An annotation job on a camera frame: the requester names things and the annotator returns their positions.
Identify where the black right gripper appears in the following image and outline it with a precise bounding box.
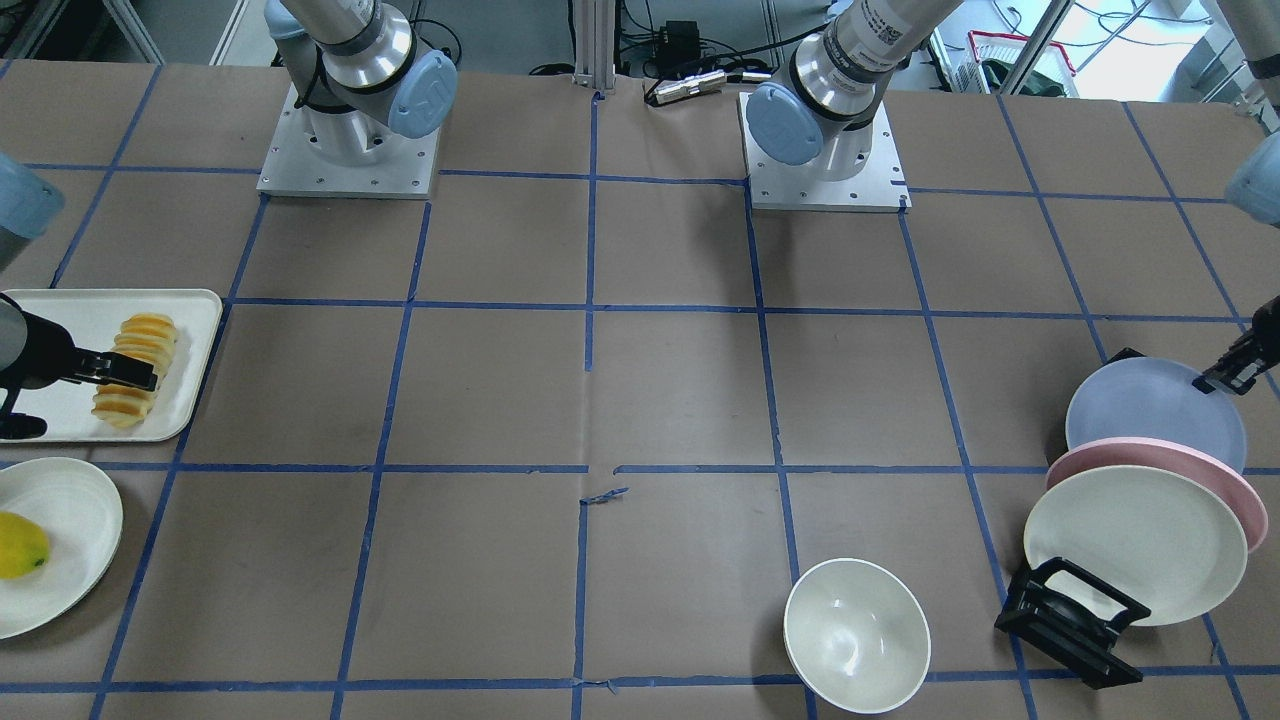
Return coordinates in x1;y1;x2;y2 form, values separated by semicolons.
1;296;159;439

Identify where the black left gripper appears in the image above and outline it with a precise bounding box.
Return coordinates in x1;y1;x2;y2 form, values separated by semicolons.
1192;296;1279;396

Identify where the yellow striped bread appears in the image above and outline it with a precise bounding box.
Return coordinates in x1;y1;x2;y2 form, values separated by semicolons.
92;313;180;429

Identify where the blue plate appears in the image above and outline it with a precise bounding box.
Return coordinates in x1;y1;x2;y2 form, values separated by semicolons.
1064;356;1248;471

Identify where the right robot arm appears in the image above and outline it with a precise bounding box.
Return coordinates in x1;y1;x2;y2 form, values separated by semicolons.
3;1;458;442

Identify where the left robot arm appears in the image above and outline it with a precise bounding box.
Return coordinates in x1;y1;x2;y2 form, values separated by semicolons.
745;1;1279;395

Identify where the pink plate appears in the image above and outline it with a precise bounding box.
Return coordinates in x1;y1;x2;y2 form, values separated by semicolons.
1044;437;1270;552

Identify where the cream plate with lemon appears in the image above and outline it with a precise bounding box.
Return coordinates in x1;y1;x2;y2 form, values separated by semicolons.
1;457;124;641

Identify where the black plate rack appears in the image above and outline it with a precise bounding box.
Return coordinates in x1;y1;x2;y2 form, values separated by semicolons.
995;556;1151;691

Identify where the white rectangular tray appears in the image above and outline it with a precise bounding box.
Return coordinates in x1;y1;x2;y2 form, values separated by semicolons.
3;290;223;445

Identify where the yellow lemon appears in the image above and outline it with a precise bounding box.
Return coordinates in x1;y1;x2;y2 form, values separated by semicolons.
1;511;52;580

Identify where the white ceramic bowl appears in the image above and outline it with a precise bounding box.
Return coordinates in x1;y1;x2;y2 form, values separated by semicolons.
783;559;932;715

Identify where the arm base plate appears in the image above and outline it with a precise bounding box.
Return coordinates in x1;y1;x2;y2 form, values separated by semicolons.
256;87;443;201
739;92;913;213

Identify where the aluminium frame post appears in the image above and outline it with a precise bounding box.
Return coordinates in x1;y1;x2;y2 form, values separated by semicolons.
568;0;620;99

